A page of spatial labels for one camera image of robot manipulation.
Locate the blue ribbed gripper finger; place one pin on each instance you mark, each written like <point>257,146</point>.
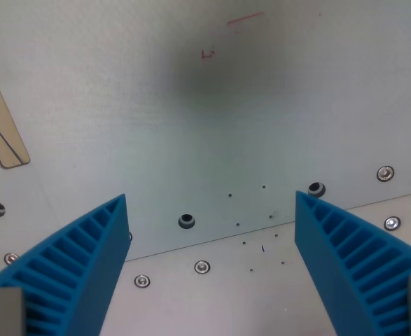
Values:
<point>334,252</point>
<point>86,266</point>

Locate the silver hex screw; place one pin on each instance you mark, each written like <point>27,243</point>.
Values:
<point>142,280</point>
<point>392,223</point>
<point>202,267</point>
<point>11,258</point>
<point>385,173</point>

